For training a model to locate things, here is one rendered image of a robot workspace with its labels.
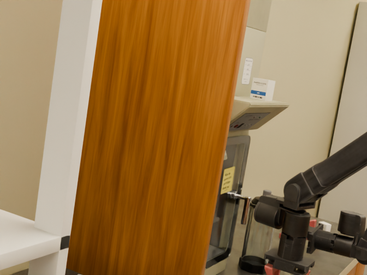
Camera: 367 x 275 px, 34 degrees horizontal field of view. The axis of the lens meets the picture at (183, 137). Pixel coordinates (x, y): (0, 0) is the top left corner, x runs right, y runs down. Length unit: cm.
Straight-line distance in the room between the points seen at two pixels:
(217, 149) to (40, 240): 83
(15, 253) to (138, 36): 100
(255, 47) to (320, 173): 62
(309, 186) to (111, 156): 60
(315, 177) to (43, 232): 70
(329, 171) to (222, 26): 45
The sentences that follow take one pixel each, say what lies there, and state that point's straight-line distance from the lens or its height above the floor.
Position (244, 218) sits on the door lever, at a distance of 186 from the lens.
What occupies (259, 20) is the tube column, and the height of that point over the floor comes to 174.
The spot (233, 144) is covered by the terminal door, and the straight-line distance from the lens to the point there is 176.
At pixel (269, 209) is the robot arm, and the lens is 138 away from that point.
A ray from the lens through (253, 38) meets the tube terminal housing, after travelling 179.
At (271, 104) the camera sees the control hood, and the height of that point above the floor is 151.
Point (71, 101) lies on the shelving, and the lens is 73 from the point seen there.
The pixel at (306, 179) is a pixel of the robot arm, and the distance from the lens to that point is 132.
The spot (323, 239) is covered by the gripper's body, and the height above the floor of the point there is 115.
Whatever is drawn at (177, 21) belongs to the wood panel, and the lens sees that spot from 156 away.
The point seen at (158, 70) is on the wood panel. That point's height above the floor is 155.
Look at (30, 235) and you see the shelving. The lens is 76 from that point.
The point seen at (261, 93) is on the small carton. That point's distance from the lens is 174.
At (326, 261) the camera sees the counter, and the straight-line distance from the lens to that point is 230.
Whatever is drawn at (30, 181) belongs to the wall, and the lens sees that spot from 173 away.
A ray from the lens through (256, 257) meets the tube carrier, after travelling 199.
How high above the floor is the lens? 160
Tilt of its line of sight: 8 degrees down
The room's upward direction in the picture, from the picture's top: 9 degrees clockwise
